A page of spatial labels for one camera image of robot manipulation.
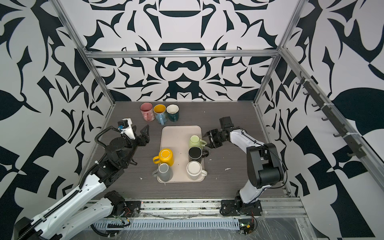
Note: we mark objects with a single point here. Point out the black mug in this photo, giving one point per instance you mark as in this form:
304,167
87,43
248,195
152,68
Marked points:
197,154

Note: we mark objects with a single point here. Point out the white cable duct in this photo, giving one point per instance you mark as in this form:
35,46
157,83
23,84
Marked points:
186,224

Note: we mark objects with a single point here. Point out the light green mug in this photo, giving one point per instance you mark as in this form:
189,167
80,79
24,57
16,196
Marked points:
196,141

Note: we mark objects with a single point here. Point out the light blue mug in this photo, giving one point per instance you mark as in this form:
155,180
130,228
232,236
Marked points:
160,114

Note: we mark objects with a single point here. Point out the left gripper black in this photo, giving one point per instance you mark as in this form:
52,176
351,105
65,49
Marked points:
144,134

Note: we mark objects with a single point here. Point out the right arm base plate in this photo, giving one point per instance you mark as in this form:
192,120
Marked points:
230,208

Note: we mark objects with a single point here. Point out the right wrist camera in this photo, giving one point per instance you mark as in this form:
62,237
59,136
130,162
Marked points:
226,123

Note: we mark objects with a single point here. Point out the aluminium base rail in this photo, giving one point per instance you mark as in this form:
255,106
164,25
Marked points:
180,209

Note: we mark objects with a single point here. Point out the wall hook rail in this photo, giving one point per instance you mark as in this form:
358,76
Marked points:
334,116

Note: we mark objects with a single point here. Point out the grey mug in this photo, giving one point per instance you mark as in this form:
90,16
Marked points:
163,173

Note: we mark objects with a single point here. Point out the green light controller board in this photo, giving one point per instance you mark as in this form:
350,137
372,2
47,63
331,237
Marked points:
246,227

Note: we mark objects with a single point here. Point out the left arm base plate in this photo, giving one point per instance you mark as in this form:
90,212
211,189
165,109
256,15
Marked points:
131,209

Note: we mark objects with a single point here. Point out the white mug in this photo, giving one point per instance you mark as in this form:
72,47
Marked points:
195,170

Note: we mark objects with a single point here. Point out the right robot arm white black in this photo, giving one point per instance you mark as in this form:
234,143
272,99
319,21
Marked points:
264,168

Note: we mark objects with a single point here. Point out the beige serving tray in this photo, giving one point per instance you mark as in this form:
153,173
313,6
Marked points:
176,138

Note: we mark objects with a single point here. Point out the dark green mug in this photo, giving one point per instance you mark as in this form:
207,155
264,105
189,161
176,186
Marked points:
173,112

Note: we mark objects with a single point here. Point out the yellow mug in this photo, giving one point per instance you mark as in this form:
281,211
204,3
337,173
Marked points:
165,156

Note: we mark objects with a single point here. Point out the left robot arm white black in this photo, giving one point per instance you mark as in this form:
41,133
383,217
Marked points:
67,217

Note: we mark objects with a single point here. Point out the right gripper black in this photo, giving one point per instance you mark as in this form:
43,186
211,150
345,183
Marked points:
213,144

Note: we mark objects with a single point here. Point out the pink floral mug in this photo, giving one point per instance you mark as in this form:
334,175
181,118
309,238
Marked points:
147,112

